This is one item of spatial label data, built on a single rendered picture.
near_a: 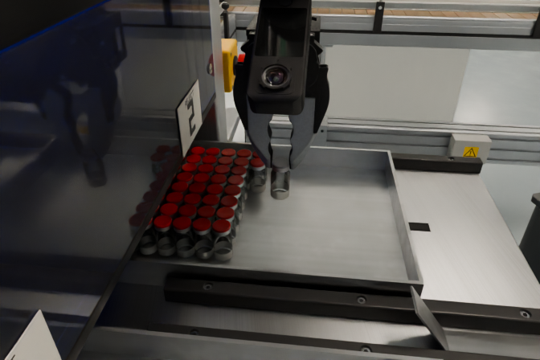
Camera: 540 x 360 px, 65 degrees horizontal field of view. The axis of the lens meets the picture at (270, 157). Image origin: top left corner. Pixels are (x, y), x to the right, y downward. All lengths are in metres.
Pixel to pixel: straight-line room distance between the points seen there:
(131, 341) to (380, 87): 1.83
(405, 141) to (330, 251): 1.09
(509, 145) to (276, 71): 1.40
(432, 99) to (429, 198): 1.56
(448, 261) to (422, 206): 0.10
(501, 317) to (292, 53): 0.32
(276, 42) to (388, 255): 0.29
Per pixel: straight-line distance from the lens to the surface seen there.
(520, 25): 1.49
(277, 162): 0.47
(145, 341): 0.42
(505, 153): 1.69
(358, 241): 0.54
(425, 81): 2.14
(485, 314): 0.48
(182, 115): 0.47
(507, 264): 0.57
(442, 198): 0.65
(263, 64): 0.35
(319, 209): 0.58
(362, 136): 1.55
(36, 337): 0.28
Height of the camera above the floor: 1.24
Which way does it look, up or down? 32 degrees down
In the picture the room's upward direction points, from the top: straight up
